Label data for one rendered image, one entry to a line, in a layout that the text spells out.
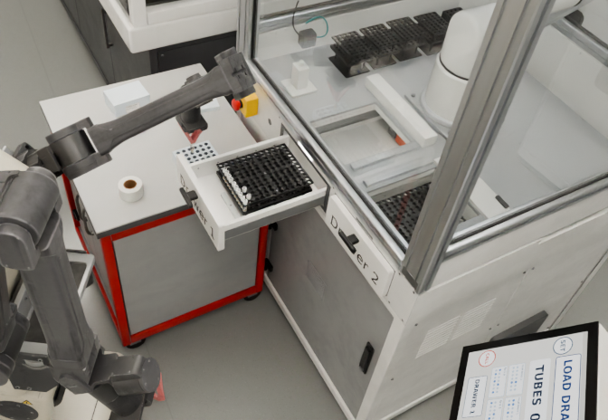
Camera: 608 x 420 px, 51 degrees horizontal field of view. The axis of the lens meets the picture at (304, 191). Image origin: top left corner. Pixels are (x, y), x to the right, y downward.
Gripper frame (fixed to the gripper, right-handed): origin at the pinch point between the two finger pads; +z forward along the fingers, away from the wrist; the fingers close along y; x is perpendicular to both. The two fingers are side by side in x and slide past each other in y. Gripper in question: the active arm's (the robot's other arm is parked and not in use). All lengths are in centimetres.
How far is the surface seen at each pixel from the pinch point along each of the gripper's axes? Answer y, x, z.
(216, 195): -22.5, 2.5, 1.5
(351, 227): -55, -21, -6
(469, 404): -109, -13, -14
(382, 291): -72, -21, 0
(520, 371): -111, -22, -23
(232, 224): -38.2, 5.2, -3.7
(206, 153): -1.7, -4.0, 5.9
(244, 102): 4.2, -20.1, -4.6
